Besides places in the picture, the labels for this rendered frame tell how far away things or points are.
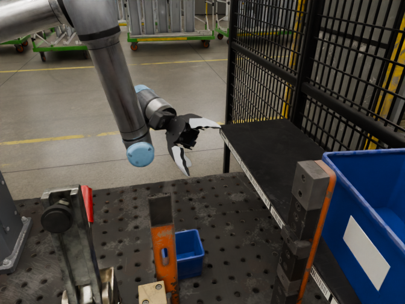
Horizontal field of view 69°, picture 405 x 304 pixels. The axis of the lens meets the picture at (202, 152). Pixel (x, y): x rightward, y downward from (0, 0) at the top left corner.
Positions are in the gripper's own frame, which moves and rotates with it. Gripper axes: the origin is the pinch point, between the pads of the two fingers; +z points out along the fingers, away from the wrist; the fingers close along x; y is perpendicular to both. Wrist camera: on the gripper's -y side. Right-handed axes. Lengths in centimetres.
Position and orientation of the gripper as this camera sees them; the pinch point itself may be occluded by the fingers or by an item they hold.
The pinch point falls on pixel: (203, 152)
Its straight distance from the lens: 74.0
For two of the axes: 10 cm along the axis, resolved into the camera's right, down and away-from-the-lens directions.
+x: -5.3, 8.2, 2.0
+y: 5.7, 1.6, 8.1
